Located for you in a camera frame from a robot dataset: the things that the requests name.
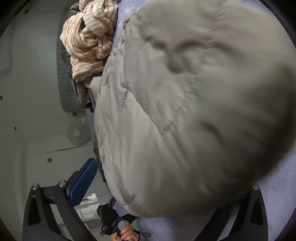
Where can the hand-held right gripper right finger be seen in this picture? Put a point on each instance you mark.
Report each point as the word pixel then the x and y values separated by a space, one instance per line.
pixel 245 220

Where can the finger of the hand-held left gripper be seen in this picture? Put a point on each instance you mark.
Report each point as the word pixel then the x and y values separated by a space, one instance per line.
pixel 112 202
pixel 128 217

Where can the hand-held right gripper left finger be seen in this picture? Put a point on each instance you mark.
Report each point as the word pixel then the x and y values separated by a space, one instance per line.
pixel 83 180

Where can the beige puffer jacket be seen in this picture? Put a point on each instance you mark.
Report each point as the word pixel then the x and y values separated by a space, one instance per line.
pixel 196 111

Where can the person's left hand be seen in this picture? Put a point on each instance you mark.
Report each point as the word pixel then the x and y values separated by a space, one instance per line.
pixel 126 233

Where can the white wardrobe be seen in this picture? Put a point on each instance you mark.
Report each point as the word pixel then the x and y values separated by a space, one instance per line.
pixel 46 173

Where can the white electric fan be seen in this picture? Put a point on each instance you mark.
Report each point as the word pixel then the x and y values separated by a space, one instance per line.
pixel 77 134

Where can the brown fuzzy garment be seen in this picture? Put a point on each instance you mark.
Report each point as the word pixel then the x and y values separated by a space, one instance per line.
pixel 81 92

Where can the grey quilted headboard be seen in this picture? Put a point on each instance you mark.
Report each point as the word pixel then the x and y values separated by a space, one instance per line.
pixel 64 88

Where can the cream striped fleece robe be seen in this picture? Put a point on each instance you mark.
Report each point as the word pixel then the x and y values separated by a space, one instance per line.
pixel 90 39

